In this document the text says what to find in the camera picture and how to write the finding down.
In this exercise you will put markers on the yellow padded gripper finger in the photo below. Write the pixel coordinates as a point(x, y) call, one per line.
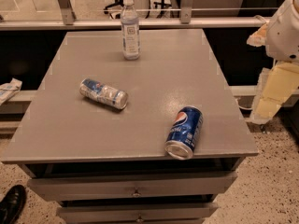
point(275, 86)
point(258, 38)

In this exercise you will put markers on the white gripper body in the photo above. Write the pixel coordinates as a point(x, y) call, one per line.
point(284, 34)

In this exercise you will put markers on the silver blue redbull can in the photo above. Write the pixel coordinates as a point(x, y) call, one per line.
point(103, 94)

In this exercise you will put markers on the blue pepsi can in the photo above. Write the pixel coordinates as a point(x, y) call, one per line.
point(184, 133)

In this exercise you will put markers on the grey drawer cabinet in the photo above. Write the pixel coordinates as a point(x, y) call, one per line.
point(65, 134)

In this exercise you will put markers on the clear plastic water bottle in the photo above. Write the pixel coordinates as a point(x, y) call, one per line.
point(130, 31)

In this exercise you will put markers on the upper grey drawer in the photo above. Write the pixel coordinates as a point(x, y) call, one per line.
point(131, 186)

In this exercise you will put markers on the grey drawer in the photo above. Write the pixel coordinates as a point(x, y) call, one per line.
point(137, 213)
point(131, 186)

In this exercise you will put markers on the lower grey drawer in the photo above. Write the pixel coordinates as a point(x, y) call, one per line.
point(137, 213)

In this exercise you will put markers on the crumpled white wrapper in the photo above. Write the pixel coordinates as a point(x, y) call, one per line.
point(8, 90)

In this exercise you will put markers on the black shoe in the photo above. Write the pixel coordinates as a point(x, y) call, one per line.
point(12, 204)

